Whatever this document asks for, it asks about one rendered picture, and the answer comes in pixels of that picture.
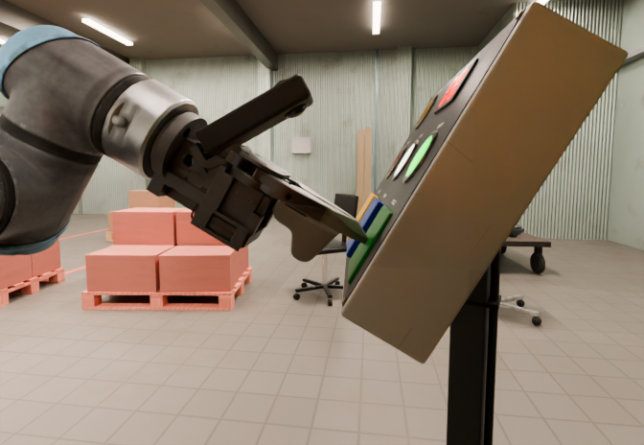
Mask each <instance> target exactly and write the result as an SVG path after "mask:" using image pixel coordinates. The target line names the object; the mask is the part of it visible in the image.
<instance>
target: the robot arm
mask: <svg viewBox="0 0 644 445"><path fill-rule="evenodd" d="M0 92H1V94H2V95H3V96H4V97H5V98H7V99H8V102H7V104H6V105H5V107H4V109H3V111H2V114H1V116H0V255H7V256H14V255H31V254H36V253H38V252H41V251H44V250H46V249H48V248H49V247H51V246H52V245H53V244H54V243H55V242H56V241H57V240H58V238H59V236H60V235H61V234H62V233H63V232H64V231H65V230H66V228H67V227H68V225H69V223H70V221H71V216H72V214H73V212H74V210H75V208H76V206H77V205H78V203H79V201H80V199H81V196H82V194H83V192H84V190H85V188H86V187H87V185H88V183H89V181H90V179H91V177H92V175H93V174H94V172H95V170H96V169H97V167H98V165H99V163H100V161H101V159H102V157H103V155H106V156H108V157H110V158H112V159H114V160H115V161H117V162H119V163H120V164H122V165H124V166H125V167H127V168H129V169H130V170H131V171H133V172H134V173H136V174H138V175H139V176H142V177H144V178H146V179H151V181H150V183H149V186H148V188H147V190H148V191H149V192H151V193H153V194H154V195H156V196H157V197H163V196H168V197H169V198H171V199H173V200H175V201H177V202H178V203H180V204H182V205H183V206H185V207H187V208H188V209H190V210H192V214H191V218H192V220H191V222H190V223H191V224H192V225H194V226H196V227H197V228H199V229H201V230H202V231H204V232H206V233H207V234H209V235H211V236H212V237H214V238H216V239H217V240H219V241H221V242H222V243H224V244H226V245H227V246H230V247H231V248H233V249H235V250H236V251H239V250H240V249H241V248H244V247H246V246H248V245H249V244H251V243H252V242H254V241H255V240H257V239H258V238H259V237H260V235H261V233H262V231H263V230H264V228H266V227H267V225H268V223H269V222H270V220H271V218H272V216H273V215H274V217H275V219H276V220H277V221H278V222H279V223H281V224H282V225H284V226H285V227H287V228H288V229H289V230H290V232H291V254H292V256H293V257H294V258H295V259H297V260H298V261H301V262H308V261H310V260H312V259H313V258H314V257H315V256H316V255H317V254H318V253H319V252H320V251H321V250H322V249H323V248H324V247H325V246H326V245H327V244H328V243H329V242H330V241H331V240H333V239H334V238H335V237H336V236H337V235H338V234H339V233H341V234H343V235H345V236H347V237H349V238H351V239H354V240H356V241H358V242H361V243H363V244H365V243H366V242H367V240H368V237H367V235H366V234H365V232H364V230H363V229H362V227H361V225H360V223H359V222H358V220H357V219H355V218H354V217H352V216H351V215H350V214H348V213H347V212H345V211H344V210H342V209H341V208H340V207H338V206H337V205H335V204H334V203H332V202H330V201H329V200H328V199H326V198H324V197H323V196H321V195H320V194H318V193H317V192H315V191H313V190H312V189H311V188H310V187H308V186H307V185H305V184H303V183H302V182H300V181H298V180H297V179H295V178H293V177H291V176H290V173H289V172H287V171H286V170H284V169H283V168H281V167H280V166H278V165H276V164H275V163H273V162H271V161H269V160H267V159H266V158H264V157H262V156H260V155H258V154H256V153H254V152H252V151H251V149H250V148H249V147H246V146H243V145H242V144H244V143H245V142H247V141H249V140H251V139H252V138H254V137H256V136H258V135H260V134H261V133H263V132H265V131H267V130H268V129H271V128H273V127H274V126H276V125H278V124H280V123H281V122H283V121H285V120H286V119H288V118H295V117H298V116H300V115H301V114H302V113H303V112H304V111H305V110H306V108H307V107H309V106H311V105H312V103H313V97H312V95H311V91H310V89H309V87H308V86H307V84H306V82H305V80H304V78H303V77H302V76H301V75H299V74H296V75H293V76H292V77H290V78H288V79H285V80H281V81H279V82H277V83H276V84H275V85H274V87H272V88H270V89H268V90H267V91H266V92H264V93H262V94H261V95H259V96H257V97H255V98H254V99H252V100H250V101H249V102H247V103H245V104H243V105H241V106H239V107H237V108H236V109H234V110H232V111H230V112H229V113H227V114H225V115H224V116H222V117H220V118H218V119H217V120H216V121H214V122H212V123H211V124H209V125H208V124H207V122H206V120H204V119H203V118H201V117H199V114H198V109H197V106H196V104H195V103H194V102H193V101H191V100H189V99H188V98H186V97H184V96H182V95H181V94H179V93H177V92H176V91H174V90H172V89H170V88H169V87H167V86H166V85H165V84H163V83H161V82H158V81H156V80H154V79H152V78H151V77H149V76H147V75H146V74H144V73H142V72H141V71H139V70H137V69H135V68H134V67H132V66H130V65H129V64H127V63H125V62H123V61H122V60H120V59H118V58H116V57H114V56H113V55H111V54H109V53H108V52H107V51H105V50H103V49H102V48H100V46H99V45H98V44H97V43H95V42H94V41H92V40H90V39H88V38H86V37H82V36H78V35H76V34H74V33H72V32H70V31H68V30H66V29H63V28H60V27H58V26H52V25H39V26H33V27H30V28H27V29H24V30H22V31H20V32H18V33H16V34H15V35H13V36H11V37H10V38H9V39H8V40H7V41H6V42H5V43H4V44H3V45H2V47H1V48H0ZM194 212H195V215H194V216H193V214H194Z"/></svg>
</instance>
